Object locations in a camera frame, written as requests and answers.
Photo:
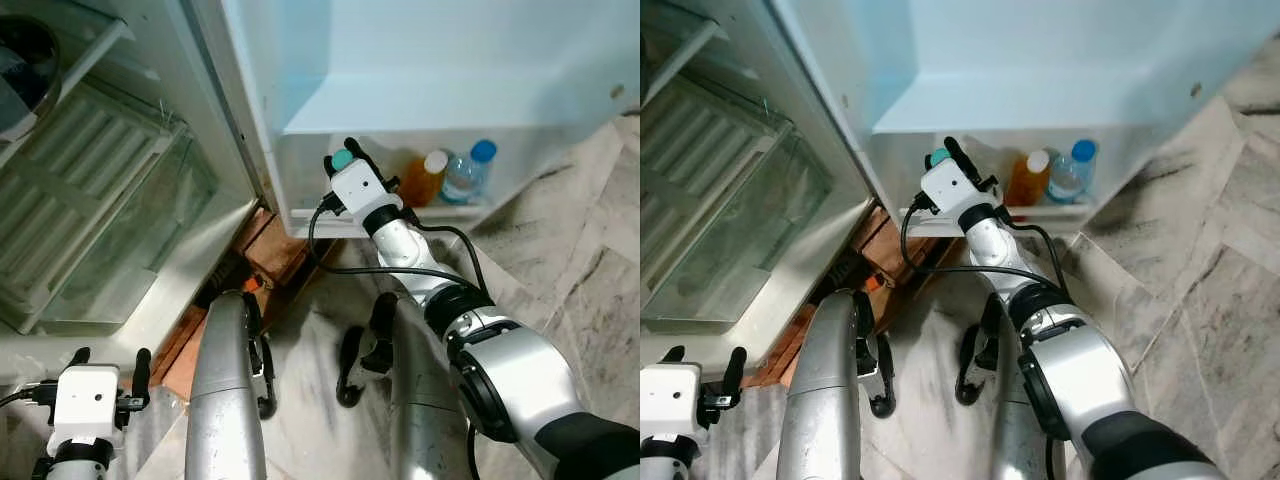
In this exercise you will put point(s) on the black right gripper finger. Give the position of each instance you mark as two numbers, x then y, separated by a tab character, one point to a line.
960	155
360	155
329	164

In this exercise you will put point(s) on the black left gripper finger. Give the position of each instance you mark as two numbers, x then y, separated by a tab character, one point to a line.
672	354
79	356
143	375
734	372

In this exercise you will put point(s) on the bottle with teal cap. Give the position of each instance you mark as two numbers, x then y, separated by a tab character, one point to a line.
939	158
342	160

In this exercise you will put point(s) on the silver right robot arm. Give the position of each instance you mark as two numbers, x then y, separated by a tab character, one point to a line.
1090	380
520	380

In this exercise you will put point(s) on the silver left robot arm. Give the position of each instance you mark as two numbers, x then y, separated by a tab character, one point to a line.
75	462
665	462

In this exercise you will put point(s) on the orange drink bottle white cap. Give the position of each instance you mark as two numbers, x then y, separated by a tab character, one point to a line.
425	182
1028	182

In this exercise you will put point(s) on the water bottle blue cap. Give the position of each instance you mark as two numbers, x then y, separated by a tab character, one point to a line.
1070	178
468	178

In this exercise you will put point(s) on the silver left robot leg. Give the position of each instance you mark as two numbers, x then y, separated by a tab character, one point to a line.
825	400
225	400

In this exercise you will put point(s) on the silver robot leg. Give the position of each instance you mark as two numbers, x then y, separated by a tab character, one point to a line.
1015	420
225	400
825	400
425	400

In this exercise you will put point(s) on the brown wooden platform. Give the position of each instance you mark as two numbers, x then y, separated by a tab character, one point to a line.
280	250
885	235

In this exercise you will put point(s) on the clear crisper drawer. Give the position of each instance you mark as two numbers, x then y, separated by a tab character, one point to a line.
720	230
100	230

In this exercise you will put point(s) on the refrigerator door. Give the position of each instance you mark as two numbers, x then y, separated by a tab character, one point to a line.
1050	60
450	60

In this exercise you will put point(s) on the silver right robot leg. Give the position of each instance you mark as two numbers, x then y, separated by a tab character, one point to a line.
425	400
1015	420

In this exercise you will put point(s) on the glass refrigerator shelf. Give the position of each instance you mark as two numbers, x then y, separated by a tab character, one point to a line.
90	60
690	50

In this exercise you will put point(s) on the dark bowl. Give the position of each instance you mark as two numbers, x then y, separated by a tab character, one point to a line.
25	70

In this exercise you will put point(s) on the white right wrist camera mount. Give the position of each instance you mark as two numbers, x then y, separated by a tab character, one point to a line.
358	188
952	186

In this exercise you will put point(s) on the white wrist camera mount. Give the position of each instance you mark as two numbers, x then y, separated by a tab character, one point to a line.
358	188
88	400
952	186
672	400

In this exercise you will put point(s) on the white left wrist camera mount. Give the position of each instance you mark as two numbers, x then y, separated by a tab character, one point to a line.
88	400
672	400

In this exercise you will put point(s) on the white door shelf rail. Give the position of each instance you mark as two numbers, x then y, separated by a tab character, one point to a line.
1130	190
520	190

